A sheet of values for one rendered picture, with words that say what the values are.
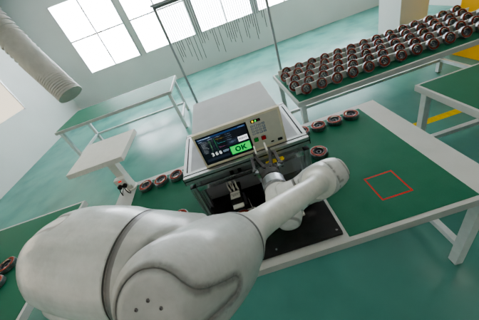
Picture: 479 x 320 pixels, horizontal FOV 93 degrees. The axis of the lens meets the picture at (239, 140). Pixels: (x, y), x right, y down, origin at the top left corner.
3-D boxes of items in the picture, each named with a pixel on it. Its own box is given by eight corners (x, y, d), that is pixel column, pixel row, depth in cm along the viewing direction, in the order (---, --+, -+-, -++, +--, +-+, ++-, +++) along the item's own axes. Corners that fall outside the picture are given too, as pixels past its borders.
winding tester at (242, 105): (286, 140, 117) (279, 105, 105) (207, 168, 118) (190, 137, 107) (267, 108, 149) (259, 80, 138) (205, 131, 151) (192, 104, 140)
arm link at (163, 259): (264, 202, 34) (184, 201, 38) (207, 236, 17) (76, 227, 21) (269, 298, 32) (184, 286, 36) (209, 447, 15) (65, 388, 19)
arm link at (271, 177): (290, 194, 86) (285, 183, 91) (286, 177, 81) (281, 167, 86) (267, 202, 87) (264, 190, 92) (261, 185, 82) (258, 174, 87)
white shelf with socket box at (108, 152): (157, 203, 164) (120, 156, 139) (110, 219, 165) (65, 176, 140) (164, 172, 193) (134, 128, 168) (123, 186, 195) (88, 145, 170)
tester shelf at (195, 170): (311, 143, 116) (309, 136, 114) (186, 186, 119) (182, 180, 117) (284, 107, 153) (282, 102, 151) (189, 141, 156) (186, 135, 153)
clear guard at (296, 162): (321, 192, 99) (320, 182, 96) (269, 209, 100) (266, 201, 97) (295, 149, 126) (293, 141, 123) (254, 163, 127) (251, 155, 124)
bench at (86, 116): (189, 127, 414) (170, 90, 373) (83, 165, 423) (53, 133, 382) (191, 107, 489) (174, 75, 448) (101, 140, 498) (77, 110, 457)
